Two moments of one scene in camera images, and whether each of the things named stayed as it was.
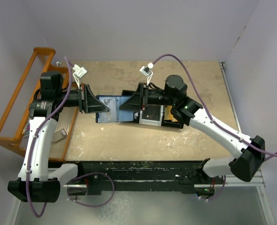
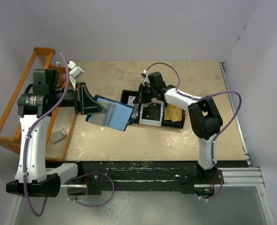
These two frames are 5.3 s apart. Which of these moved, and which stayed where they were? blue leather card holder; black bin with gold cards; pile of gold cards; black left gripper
Moved: blue leather card holder
Stayed: pile of gold cards; black left gripper; black bin with gold cards
